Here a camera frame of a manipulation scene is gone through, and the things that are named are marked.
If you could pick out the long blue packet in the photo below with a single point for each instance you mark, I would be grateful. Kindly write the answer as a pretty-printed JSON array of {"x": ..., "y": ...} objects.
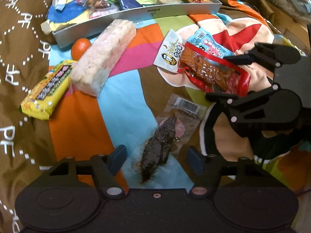
[{"x": 126, "y": 1}]

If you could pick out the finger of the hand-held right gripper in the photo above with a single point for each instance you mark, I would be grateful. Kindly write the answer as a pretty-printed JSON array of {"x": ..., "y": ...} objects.
[
  {"x": 221, "y": 97},
  {"x": 238, "y": 59}
]

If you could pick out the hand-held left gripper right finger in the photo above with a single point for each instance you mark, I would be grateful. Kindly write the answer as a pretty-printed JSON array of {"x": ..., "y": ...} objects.
[{"x": 195, "y": 161}]

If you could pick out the light blue snack packet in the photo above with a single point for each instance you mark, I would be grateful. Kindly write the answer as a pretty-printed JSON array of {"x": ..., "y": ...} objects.
[{"x": 209, "y": 43}]

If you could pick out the red packet of tofu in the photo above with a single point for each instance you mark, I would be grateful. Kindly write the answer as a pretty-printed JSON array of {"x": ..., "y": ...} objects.
[{"x": 206, "y": 70}]

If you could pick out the yellow snack packet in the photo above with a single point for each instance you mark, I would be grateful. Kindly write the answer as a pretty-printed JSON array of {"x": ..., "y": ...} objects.
[{"x": 46, "y": 92}]

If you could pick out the colourful printed blanket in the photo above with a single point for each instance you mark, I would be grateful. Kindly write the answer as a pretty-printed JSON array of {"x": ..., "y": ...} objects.
[{"x": 126, "y": 106}]

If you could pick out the grey tray with drawing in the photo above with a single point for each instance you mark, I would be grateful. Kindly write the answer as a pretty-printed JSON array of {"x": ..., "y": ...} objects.
[{"x": 155, "y": 12}]

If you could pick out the clear dried fish packet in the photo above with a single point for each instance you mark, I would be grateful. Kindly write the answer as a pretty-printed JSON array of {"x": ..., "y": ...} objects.
[{"x": 158, "y": 145}]

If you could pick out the orange mandarin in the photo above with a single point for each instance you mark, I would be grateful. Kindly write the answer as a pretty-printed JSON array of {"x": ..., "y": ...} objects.
[{"x": 80, "y": 48}]

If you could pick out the puffed rice bar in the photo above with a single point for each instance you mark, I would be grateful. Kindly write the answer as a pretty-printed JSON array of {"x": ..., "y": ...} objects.
[{"x": 102, "y": 58}]

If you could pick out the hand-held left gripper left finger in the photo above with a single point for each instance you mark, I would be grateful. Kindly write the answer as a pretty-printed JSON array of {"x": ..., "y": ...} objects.
[{"x": 117, "y": 159}]

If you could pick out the brown patterned blanket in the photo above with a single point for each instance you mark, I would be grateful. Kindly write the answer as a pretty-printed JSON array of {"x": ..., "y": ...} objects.
[{"x": 19, "y": 53}]

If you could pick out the white snack packet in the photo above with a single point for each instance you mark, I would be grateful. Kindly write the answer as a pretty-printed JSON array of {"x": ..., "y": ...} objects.
[{"x": 170, "y": 51}]

